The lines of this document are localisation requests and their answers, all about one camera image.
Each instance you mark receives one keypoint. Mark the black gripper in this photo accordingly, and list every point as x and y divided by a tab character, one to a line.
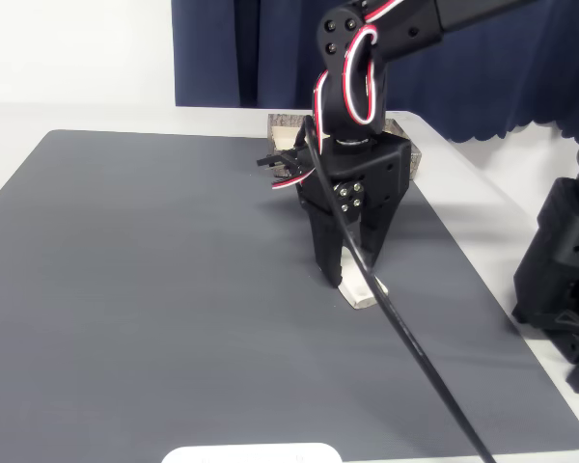
377	166

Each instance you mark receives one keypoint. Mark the white eraser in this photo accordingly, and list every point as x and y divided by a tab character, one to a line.
354	289

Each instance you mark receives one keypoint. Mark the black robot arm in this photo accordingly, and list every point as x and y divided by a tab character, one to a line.
415	29

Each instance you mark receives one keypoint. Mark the bark-pattern cardboard box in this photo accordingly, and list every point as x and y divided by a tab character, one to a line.
284	137

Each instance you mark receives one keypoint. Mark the navy blue curtain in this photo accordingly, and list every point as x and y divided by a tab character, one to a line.
270	48

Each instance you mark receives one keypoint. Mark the grey table mat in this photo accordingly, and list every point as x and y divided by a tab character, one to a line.
125	289

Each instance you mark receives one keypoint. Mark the white rounded device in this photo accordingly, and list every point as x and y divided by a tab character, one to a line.
251	454

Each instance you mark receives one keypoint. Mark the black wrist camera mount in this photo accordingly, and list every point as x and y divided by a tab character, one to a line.
282	161

